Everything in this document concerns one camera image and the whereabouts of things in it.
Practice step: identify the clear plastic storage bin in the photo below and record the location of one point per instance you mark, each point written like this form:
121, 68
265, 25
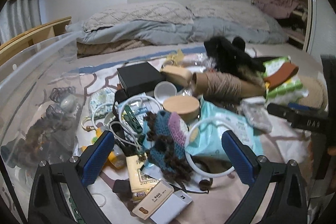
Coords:
27, 80

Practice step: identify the black box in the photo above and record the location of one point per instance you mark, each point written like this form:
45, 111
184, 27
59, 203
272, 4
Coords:
139, 78

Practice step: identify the black fuzzy hat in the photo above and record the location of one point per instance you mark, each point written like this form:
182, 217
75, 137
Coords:
230, 57

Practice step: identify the crocheted blue purple pouch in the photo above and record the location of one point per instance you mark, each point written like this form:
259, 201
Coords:
167, 135

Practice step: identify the beige card holder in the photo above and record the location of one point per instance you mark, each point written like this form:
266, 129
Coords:
153, 200

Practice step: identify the white round cup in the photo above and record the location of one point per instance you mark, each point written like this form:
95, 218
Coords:
164, 90

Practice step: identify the floral fabric pouch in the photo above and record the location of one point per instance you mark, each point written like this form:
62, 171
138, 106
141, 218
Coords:
101, 102

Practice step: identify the round wooden lid container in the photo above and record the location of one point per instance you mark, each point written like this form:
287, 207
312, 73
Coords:
187, 107

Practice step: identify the grey beige duvet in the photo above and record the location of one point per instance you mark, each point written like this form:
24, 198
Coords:
163, 23

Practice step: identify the wooden shelf unit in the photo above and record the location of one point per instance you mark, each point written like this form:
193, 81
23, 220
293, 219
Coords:
33, 36

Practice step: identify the white power bank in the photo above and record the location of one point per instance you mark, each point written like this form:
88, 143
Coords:
172, 207

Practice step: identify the grey curtain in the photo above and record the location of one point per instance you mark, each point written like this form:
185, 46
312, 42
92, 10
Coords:
18, 16

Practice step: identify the beige yarn cone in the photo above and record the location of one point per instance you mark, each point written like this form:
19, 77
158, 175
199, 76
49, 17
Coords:
223, 87

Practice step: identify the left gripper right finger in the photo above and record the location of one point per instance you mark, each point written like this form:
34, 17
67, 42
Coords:
288, 201

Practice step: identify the brown furry headband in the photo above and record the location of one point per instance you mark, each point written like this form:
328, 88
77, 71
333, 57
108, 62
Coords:
47, 139

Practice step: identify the white ring headband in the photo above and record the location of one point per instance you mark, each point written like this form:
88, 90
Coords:
205, 138

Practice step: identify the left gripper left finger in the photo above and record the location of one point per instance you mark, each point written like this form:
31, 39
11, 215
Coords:
47, 202

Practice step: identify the brown hair claw clip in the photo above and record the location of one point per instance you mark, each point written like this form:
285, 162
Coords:
58, 94

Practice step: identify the yellow snack packet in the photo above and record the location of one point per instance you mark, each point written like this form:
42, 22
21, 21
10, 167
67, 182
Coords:
140, 183

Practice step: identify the green dotted white bag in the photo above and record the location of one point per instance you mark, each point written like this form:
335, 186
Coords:
282, 83

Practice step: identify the wooden hairbrush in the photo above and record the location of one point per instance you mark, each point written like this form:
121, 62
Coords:
177, 75

